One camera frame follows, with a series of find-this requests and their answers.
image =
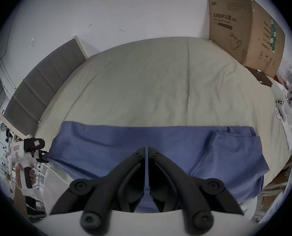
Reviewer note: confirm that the blue garment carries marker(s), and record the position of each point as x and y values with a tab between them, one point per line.
99	144

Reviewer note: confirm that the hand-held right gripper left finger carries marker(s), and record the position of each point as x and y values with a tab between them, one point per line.
126	178

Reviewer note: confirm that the brown cardboard carton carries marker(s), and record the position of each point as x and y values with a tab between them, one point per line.
229	33

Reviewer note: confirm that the white open box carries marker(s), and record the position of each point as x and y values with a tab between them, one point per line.
287	117

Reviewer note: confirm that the white hand controller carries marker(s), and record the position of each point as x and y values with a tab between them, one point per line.
280	105
290	97

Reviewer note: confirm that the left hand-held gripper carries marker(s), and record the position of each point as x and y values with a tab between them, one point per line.
25	156

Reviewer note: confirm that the grey padded headboard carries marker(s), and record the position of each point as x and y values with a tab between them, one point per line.
42	82

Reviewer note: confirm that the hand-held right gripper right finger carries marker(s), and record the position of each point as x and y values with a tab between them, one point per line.
168	178

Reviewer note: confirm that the person's left hand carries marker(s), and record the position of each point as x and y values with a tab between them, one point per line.
18	176

